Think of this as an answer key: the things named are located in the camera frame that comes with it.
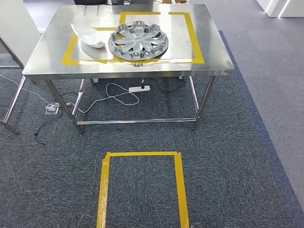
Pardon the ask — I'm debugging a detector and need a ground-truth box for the silver plastic wheel hubcap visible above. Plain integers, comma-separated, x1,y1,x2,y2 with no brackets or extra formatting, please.
108,20,169,63

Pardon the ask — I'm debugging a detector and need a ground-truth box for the stainless steel workbench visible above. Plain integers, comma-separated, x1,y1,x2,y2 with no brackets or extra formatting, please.
22,2,235,135

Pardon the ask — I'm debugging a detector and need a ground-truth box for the white power strip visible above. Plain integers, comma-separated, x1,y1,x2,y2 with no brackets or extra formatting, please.
128,85,151,93

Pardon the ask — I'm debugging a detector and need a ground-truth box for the yellow tape square outline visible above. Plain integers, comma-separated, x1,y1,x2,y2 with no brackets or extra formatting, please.
96,151,190,228

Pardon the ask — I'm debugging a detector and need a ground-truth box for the yellow tape double rectangle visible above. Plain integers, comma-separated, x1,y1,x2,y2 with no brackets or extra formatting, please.
61,11,205,66

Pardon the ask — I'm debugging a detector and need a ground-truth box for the white curved plastic shell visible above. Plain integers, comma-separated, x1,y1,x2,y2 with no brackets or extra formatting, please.
70,23,107,49

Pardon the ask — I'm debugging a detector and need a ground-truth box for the metal floor socket box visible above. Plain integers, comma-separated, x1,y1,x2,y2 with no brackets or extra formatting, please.
45,105,60,116

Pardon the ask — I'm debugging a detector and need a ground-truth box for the white top metal table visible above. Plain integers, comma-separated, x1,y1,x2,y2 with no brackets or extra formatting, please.
0,0,41,136

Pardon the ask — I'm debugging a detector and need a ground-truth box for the black plug cable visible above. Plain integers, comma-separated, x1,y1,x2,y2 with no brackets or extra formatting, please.
141,77,189,94

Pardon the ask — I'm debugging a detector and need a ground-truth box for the white power cable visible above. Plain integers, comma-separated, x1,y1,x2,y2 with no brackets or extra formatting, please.
76,83,140,114

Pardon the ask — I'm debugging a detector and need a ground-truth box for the black floor cable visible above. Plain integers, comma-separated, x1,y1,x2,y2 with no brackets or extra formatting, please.
33,87,72,146

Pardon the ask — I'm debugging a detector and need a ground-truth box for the dark flat robot mount plate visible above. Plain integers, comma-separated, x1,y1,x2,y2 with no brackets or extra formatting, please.
78,214,94,228

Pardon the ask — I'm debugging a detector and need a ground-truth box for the thin white cable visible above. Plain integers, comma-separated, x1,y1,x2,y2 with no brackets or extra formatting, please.
0,74,51,107

